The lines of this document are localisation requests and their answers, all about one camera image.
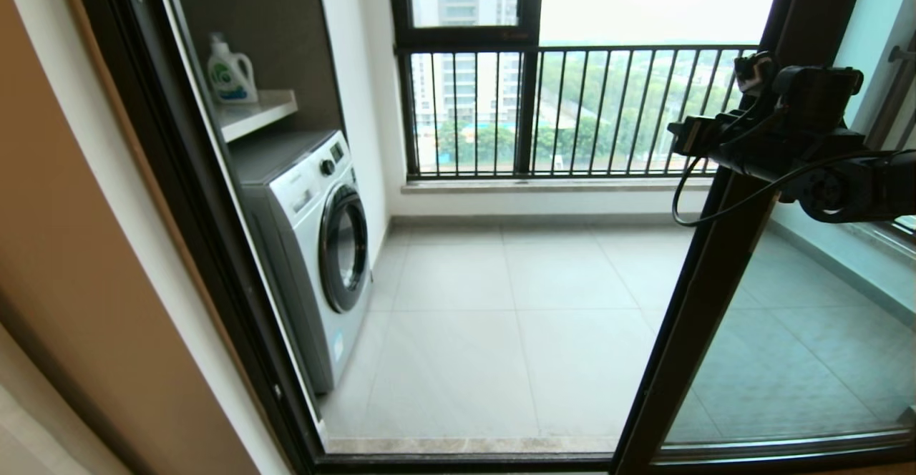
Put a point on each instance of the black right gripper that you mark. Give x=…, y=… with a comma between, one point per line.
x=755, y=146

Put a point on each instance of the dark brown sliding glass door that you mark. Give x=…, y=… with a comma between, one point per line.
x=680, y=346

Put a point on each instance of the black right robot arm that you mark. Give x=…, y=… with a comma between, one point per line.
x=873, y=189

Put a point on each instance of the black metal balcony railing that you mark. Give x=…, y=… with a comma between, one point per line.
x=608, y=49
x=903, y=55

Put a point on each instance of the dark brown fixed glass door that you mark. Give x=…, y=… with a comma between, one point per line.
x=823, y=360

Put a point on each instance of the white front-load washing machine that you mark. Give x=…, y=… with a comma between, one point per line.
x=308, y=246

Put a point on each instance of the white laundry detergent bottle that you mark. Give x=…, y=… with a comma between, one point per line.
x=230, y=74

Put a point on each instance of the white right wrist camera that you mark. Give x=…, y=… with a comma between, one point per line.
x=755, y=74

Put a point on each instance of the black right wrist mount box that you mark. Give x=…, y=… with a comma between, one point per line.
x=819, y=99

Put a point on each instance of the black window frame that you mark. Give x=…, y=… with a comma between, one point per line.
x=528, y=103

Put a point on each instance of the white wall shelf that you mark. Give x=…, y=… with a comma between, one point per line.
x=259, y=111

